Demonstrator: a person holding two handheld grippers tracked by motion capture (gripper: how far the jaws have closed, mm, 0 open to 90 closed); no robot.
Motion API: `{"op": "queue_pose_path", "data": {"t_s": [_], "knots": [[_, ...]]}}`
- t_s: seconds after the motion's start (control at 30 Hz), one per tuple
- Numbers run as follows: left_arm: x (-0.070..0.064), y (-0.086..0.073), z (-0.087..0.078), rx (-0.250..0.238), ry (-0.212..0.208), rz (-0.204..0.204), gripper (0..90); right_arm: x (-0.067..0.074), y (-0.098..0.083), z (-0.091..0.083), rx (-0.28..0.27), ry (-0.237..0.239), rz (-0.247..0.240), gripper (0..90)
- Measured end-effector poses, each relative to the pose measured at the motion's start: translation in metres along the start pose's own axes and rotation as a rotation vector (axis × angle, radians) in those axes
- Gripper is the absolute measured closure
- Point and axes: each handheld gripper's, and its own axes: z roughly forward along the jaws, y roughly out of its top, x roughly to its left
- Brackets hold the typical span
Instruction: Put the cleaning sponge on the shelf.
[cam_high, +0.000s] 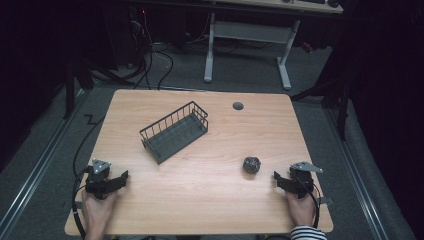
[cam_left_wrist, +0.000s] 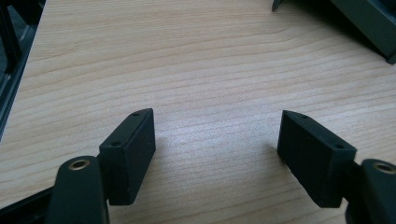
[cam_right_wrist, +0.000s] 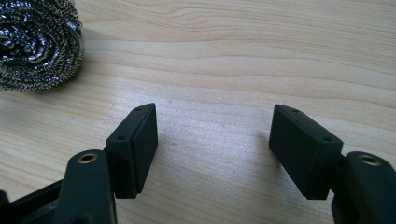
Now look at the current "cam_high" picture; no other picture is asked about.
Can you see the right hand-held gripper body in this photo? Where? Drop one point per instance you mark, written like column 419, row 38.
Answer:
column 301, row 181

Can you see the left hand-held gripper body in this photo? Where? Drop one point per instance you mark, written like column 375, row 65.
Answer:
column 97, row 181

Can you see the person's right hand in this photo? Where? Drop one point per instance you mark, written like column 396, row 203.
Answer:
column 301, row 210

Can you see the person's left hand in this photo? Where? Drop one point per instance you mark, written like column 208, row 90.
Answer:
column 97, row 213

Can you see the dark crumpled ball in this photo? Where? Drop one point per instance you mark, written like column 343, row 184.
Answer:
column 251, row 165

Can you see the black tripod stand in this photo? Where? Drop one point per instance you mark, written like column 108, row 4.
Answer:
column 341, row 110
column 69, row 90

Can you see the dark computer tower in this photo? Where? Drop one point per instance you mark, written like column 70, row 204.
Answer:
column 128, row 33

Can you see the white-legged background desk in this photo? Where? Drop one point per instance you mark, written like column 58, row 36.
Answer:
column 248, row 31

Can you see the metal floor rail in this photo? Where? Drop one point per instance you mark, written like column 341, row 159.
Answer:
column 36, row 166
column 358, row 176

